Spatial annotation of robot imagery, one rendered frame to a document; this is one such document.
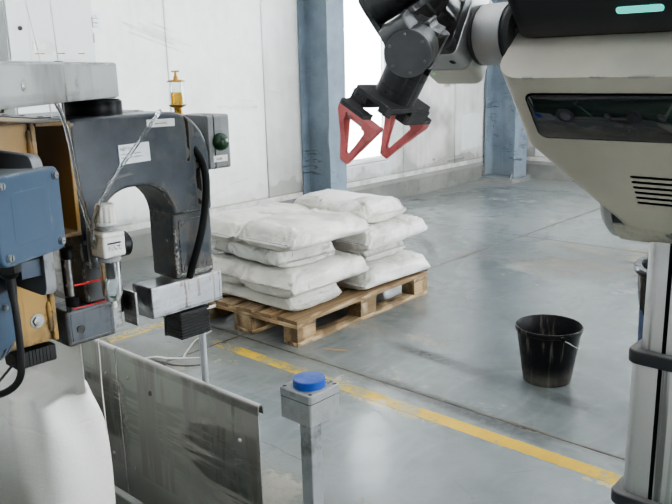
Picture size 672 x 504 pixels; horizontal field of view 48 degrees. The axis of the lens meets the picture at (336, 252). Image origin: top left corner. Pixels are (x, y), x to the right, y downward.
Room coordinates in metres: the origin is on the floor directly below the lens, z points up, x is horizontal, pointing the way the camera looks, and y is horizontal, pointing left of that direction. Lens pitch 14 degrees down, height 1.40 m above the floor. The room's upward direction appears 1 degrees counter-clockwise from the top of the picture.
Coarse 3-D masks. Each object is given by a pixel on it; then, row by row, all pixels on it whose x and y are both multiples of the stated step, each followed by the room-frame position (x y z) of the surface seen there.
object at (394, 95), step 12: (384, 72) 1.03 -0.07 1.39; (360, 84) 1.03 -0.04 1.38; (372, 84) 1.05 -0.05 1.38; (384, 84) 1.02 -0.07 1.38; (396, 84) 1.01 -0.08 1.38; (408, 84) 1.01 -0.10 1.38; (420, 84) 1.02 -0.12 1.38; (360, 96) 1.01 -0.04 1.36; (372, 96) 1.00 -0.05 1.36; (384, 96) 1.02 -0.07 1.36; (396, 96) 1.01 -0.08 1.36; (408, 96) 1.01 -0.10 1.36; (384, 108) 0.99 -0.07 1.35; (396, 108) 1.00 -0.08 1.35; (408, 108) 1.02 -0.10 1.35; (420, 108) 1.04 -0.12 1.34
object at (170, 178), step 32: (96, 128) 1.12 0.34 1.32; (128, 128) 1.16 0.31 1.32; (160, 128) 1.20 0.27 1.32; (192, 128) 1.25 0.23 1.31; (96, 160) 1.12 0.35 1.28; (160, 160) 1.20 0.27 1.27; (192, 160) 1.24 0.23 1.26; (96, 192) 1.11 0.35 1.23; (160, 192) 1.20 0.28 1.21; (192, 192) 1.24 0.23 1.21; (160, 224) 1.24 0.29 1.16; (192, 224) 1.24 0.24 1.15; (160, 256) 1.24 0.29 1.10; (96, 288) 1.10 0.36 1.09
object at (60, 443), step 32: (64, 352) 1.31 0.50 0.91; (0, 384) 1.39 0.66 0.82; (32, 384) 1.34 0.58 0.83; (64, 384) 1.31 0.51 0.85; (0, 416) 1.36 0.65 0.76; (32, 416) 1.30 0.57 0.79; (64, 416) 1.31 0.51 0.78; (96, 416) 1.34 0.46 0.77; (0, 448) 1.35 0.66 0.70; (32, 448) 1.29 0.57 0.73; (64, 448) 1.28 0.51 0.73; (96, 448) 1.33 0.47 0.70; (0, 480) 1.35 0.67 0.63; (32, 480) 1.28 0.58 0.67; (64, 480) 1.28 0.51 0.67; (96, 480) 1.32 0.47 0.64
